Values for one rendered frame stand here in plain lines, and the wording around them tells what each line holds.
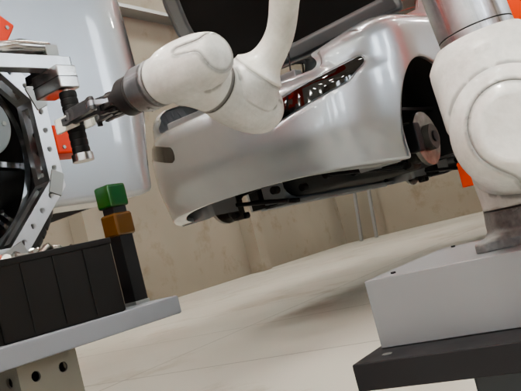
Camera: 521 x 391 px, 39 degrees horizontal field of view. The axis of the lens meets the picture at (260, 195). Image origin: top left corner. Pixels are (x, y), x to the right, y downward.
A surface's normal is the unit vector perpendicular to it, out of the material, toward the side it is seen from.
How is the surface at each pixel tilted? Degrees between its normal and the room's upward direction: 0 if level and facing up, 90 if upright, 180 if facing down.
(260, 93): 123
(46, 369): 90
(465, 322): 90
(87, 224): 90
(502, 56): 74
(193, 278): 90
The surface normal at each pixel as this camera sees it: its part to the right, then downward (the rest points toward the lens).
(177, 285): 0.82, -0.25
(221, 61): 0.70, -0.03
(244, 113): 0.35, 0.66
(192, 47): -0.40, -0.30
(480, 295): -0.51, 0.07
